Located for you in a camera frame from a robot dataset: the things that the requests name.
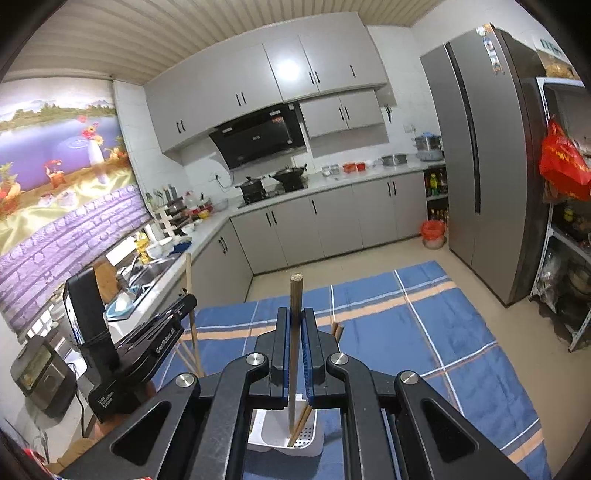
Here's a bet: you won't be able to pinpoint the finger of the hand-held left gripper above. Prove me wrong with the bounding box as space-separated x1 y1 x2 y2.
152 293 198 336

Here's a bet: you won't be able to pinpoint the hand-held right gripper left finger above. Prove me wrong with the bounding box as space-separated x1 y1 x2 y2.
60 305 293 480

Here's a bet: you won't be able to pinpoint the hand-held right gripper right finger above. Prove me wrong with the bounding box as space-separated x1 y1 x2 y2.
301 307 532 480

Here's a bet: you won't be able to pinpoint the wooden chopstick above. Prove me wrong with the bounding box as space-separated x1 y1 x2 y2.
174 339 197 372
291 325 346 446
286 322 340 448
185 252 204 377
287 273 305 432

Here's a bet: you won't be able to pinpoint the white plastic utensil holder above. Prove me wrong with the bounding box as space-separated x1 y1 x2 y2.
247 399 325 457

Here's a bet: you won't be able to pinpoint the steel kitchen sink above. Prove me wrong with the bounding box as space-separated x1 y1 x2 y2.
115 256 179 297

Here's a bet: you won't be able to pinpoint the black countertop oven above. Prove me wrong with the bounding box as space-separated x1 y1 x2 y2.
10 335 78 419

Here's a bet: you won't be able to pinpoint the wooden cutting board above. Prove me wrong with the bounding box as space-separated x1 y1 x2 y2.
95 258 117 302

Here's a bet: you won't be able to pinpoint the white dish rack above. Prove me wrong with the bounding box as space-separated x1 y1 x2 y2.
154 185 186 237

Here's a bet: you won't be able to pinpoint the person's patterned clothing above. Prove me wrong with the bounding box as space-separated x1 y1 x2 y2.
9 445 61 480

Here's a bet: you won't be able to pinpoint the blue plaid tablecloth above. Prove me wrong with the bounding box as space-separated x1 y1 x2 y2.
152 261 552 480

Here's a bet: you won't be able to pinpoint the grey base cabinets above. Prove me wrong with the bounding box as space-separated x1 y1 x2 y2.
189 168 428 303

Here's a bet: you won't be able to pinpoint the gas stove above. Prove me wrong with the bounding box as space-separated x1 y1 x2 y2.
237 180 310 207

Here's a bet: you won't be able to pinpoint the red trash bin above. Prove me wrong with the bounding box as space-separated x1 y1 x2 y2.
420 220 447 251

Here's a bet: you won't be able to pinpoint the black wok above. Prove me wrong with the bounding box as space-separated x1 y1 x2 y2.
269 165 308 184

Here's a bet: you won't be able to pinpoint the black range hood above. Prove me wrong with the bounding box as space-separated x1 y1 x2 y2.
209 105 308 171

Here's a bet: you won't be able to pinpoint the row of sauce bottles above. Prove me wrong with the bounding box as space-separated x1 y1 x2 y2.
425 168 450 198

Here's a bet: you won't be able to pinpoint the metal steamer pot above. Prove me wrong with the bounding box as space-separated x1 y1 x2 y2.
413 132 445 162

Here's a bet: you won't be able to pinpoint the grey refrigerator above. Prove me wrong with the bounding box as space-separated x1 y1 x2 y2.
419 25 551 306

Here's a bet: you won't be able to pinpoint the metal shelf rack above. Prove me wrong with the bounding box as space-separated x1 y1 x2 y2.
529 76 591 352

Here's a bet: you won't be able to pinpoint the red bag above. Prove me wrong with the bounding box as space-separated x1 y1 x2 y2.
538 116 591 202

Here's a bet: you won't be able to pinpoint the scenic wall poster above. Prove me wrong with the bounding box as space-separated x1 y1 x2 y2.
0 76 154 334

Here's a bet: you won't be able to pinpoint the grey wall cabinets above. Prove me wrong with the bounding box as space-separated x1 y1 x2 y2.
145 11 389 155

